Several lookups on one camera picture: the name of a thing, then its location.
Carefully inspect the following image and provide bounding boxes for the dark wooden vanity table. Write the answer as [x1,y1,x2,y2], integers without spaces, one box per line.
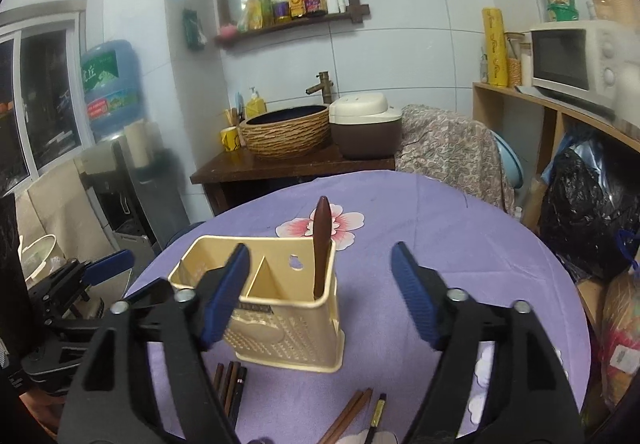
[190,144,396,217]

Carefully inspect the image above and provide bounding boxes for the colourful plastic bags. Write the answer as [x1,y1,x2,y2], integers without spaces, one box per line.
[597,269,640,412]

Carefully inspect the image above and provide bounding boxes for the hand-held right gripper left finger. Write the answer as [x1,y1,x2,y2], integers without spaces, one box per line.
[59,243,251,444]

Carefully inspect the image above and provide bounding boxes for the cream plastic utensil holder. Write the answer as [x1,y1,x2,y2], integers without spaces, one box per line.
[167,235,346,375]

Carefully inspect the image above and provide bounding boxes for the dark chopsticks bundle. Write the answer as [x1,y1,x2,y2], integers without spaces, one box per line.
[230,366,248,430]

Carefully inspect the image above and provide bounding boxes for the yellow seasoning packet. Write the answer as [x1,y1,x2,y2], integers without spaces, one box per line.
[242,0,263,32]

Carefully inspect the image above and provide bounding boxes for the white jar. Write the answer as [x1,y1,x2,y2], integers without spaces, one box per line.
[520,44,534,87]

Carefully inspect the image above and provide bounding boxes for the white pot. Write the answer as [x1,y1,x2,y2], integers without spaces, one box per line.
[19,234,58,275]

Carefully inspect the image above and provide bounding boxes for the woven pattern wash basin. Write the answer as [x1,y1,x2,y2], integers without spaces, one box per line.
[239,104,332,159]

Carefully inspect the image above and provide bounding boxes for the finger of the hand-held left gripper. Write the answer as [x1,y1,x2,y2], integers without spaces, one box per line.
[80,249,135,285]
[124,278,176,305]

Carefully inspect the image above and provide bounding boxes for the green hanging packet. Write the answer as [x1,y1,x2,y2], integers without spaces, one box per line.
[182,8,208,49]

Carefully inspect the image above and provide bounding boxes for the blue plastic basin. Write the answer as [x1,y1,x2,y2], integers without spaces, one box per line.
[492,131,525,189]

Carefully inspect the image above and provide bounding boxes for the dark wooden spoon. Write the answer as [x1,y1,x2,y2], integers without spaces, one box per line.
[311,196,333,299]

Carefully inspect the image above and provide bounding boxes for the floral cloth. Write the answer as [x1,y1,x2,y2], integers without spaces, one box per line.
[395,104,516,215]

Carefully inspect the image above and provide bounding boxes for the blue water jug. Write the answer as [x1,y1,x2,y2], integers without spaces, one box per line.
[80,40,146,139]

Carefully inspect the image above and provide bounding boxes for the wooden shelf unit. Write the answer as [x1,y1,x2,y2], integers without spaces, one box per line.
[472,81,640,235]

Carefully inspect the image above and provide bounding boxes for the water dispenser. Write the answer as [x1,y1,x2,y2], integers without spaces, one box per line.
[75,124,187,257]

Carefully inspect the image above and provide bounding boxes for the yellow tall package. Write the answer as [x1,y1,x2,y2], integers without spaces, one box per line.
[481,8,507,85]

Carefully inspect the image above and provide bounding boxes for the yellow soap pump bottle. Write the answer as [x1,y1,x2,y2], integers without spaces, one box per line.
[244,86,267,119]

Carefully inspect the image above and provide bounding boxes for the yellow cup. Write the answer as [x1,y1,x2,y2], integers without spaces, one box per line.
[220,125,243,152]

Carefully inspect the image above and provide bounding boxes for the blue plastic bag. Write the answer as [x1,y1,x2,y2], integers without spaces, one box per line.
[542,129,601,185]

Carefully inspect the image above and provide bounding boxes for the black chopstick with gold band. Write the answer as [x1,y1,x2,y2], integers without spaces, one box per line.
[364,393,388,444]

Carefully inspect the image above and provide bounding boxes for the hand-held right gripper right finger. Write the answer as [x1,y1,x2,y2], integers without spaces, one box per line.
[390,241,583,444]

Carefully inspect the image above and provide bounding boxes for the black plastic bag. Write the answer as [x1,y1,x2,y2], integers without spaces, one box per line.
[539,149,638,282]

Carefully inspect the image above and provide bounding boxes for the bamboo style faucet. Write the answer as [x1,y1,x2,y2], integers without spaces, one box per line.
[306,71,333,105]

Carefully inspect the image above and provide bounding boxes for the glass jar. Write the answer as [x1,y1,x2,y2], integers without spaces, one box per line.
[504,32,523,88]

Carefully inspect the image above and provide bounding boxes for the white microwave oven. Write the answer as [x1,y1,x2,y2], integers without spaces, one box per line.
[529,21,640,107]

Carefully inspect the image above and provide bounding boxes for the window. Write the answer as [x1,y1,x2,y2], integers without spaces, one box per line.
[0,8,96,197]

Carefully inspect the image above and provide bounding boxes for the purple floral tablecloth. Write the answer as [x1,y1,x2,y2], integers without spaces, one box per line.
[120,170,593,444]

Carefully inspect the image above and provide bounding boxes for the white brown rice cooker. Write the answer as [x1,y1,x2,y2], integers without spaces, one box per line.
[328,92,403,161]

